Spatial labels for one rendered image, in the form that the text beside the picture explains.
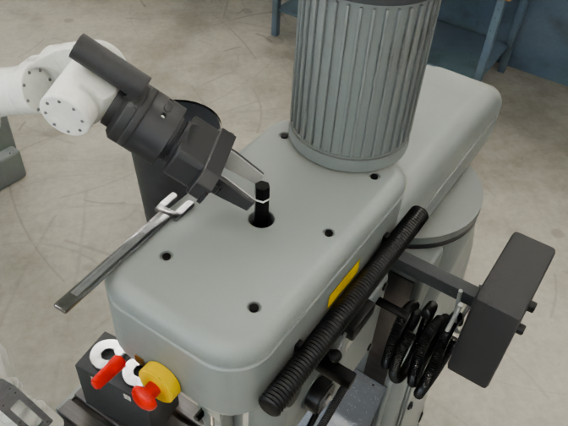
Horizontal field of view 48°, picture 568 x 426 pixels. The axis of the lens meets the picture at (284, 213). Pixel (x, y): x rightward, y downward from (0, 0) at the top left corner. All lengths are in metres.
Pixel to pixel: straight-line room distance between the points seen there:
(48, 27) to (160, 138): 4.80
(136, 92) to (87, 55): 0.07
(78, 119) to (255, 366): 0.37
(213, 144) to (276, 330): 0.26
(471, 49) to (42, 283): 3.37
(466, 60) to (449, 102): 3.44
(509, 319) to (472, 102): 0.57
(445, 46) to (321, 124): 4.09
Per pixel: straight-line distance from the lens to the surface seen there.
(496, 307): 1.10
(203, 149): 0.85
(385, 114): 0.96
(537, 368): 3.31
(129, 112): 0.82
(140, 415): 1.71
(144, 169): 3.20
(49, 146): 4.27
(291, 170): 1.00
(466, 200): 1.53
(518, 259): 1.19
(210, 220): 0.92
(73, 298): 0.84
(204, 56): 5.06
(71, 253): 3.55
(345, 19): 0.87
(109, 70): 0.81
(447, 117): 1.42
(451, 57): 4.90
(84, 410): 1.87
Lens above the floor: 2.53
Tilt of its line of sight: 44 degrees down
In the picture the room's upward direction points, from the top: 4 degrees clockwise
